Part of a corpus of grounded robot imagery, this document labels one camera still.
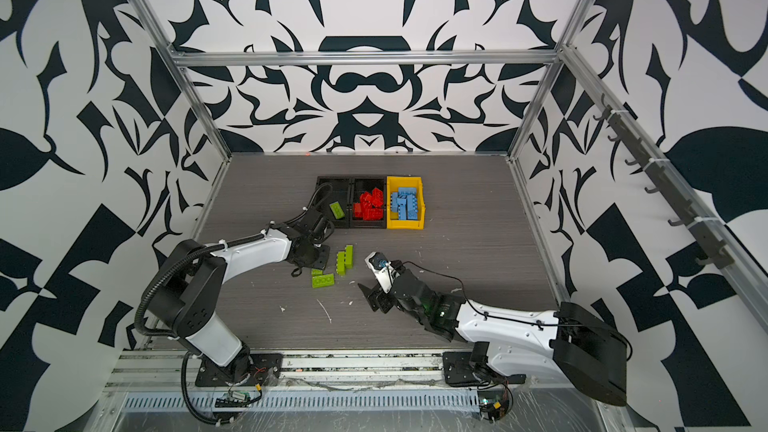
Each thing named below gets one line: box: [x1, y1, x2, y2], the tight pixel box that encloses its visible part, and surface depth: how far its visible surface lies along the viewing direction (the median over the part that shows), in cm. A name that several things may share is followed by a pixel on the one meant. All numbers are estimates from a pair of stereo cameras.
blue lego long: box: [391, 187, 418, 221], surface depth 104 cm
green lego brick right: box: [336, 245, 353, 276], surface depth 91 cm
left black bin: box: [316, 176, 365, 228], surface depth 102 cm
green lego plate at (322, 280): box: [312, 274, 335, 289], surface depth 90 cm
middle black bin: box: [349, 176, 387, 229], surface depth 99 cm
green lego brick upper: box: [329, 201, 345, 220], surface depth 106 cm
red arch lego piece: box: [353, 188, 384, 221], surface depth 101 cm
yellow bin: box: [386, 176, 426, 230], surface depth 101 cm
